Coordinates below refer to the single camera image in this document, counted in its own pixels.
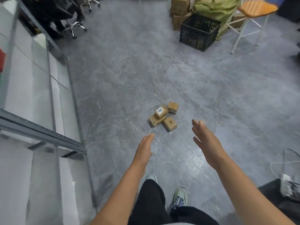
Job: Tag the person's left hand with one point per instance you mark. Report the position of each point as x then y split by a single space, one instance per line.
143 152

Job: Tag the person's right hand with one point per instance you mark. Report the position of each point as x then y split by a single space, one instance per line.
211 147

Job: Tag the wide brown box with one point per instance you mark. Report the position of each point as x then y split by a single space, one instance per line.
153 120

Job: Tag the small brown box square mark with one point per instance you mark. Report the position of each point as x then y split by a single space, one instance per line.
170 124

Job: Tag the brown box bold script label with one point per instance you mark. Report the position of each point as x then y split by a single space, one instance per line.
164 114

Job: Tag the small cube brown box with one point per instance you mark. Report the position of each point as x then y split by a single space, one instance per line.
173 106

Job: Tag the heap of large cardboard boxes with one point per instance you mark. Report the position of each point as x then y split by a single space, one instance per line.
179 22

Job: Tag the small brown cardboard box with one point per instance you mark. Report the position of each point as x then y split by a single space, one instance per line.
180 5

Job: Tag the person's left forearm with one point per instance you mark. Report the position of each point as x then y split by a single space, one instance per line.
117 199

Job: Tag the person's right forearm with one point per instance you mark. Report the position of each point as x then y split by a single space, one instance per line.
253 196

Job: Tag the person's left leg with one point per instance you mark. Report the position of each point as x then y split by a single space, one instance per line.
150 203

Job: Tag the person's leg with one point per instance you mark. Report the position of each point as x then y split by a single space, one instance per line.
194 215
150 203

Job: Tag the person's right shoe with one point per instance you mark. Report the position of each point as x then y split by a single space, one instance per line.
180 195

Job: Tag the person's right leg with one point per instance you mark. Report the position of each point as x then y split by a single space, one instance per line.
194 215

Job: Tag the person's white shirt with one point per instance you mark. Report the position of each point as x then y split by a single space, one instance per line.
178 224

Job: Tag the black storage crate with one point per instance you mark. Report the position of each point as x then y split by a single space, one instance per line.
199 35

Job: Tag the yellow green plastic bag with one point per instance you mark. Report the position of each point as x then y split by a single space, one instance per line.
218 11

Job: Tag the chrome chair base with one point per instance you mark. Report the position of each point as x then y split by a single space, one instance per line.
73 26
90 2

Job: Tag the white chair with orange seat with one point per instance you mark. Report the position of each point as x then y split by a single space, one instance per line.
257 8

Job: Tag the black cabinet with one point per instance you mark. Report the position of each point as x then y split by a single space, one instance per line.
289 9

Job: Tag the black office chair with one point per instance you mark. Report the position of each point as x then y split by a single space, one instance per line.
68 6

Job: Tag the red and green packets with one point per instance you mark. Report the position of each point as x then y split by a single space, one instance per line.
2 59

